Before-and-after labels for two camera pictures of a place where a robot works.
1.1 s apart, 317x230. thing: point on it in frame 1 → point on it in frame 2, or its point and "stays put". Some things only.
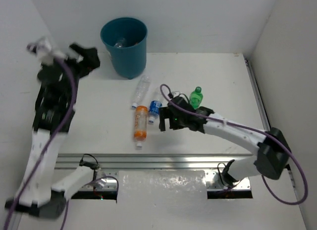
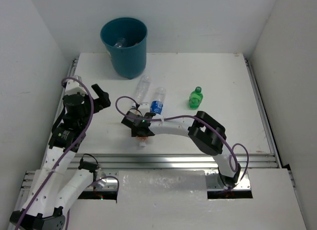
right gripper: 165,113 → 135,132
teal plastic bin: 125,39 stays put
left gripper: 80,64 → 99,101
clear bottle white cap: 120,44 stays put
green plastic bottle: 196,97 stays put
